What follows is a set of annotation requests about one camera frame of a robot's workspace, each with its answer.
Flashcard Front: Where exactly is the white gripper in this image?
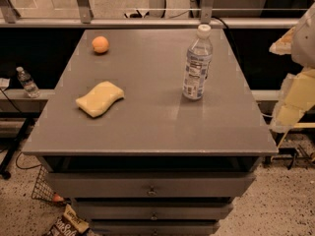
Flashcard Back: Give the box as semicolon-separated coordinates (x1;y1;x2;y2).
269;3;315;133

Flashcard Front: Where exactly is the clear plastic water bottle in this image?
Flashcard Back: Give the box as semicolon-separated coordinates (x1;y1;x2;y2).
182;25;213;100

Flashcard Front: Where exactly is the yellow metal stand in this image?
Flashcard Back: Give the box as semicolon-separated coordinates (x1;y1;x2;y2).
273;123;315;159

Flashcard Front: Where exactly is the grey drawer cabinet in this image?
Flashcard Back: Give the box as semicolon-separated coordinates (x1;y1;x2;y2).
22;29;280;236

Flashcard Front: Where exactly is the orange fruit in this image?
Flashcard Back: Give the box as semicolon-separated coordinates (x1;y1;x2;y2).
92;36;109;54

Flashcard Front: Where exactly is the yellow sponge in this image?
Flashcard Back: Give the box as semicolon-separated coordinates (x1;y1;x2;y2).
76;82;125;118

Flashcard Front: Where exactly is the bottom drawer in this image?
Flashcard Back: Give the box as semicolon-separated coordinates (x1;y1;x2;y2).
91;220;220;236

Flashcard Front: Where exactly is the drawer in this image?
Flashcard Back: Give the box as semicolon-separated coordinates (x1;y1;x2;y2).
73;200;233;220
46;172;255;198
91;220;220;236

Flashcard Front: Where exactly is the middle drawer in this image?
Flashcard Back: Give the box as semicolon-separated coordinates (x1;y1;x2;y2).
73;200;233;220

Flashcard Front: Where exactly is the top drawer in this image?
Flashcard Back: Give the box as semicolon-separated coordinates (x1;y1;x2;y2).
46;172;255;198

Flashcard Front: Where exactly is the snack bag on floor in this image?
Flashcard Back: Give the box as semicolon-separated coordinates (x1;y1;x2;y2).
42;205;90;236

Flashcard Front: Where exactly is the black stand leg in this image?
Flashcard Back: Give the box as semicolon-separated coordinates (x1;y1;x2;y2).
0;112;37;180

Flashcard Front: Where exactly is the small water bottle on rail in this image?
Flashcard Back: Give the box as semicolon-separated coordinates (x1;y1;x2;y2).
16;67;40;98

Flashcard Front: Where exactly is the wire mesh basket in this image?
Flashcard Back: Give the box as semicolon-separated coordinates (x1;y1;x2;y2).
31;166;64;204

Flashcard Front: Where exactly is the metal rail frame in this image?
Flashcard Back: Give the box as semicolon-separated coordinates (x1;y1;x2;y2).
0;0;315;29

